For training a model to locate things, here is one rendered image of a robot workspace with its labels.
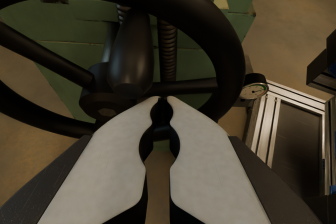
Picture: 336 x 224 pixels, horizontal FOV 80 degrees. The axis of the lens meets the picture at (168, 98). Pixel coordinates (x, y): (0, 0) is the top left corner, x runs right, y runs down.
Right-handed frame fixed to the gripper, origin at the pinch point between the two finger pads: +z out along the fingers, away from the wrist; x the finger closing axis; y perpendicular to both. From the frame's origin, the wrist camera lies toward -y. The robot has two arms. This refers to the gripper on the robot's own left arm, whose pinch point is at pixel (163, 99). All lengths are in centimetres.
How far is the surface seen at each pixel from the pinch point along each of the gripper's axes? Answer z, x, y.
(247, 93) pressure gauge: 28.5, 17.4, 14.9
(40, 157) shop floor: 58, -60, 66
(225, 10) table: 14.6, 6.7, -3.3
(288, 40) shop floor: 145, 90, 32
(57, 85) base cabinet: 36.2, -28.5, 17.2
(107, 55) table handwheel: 12.4, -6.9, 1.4
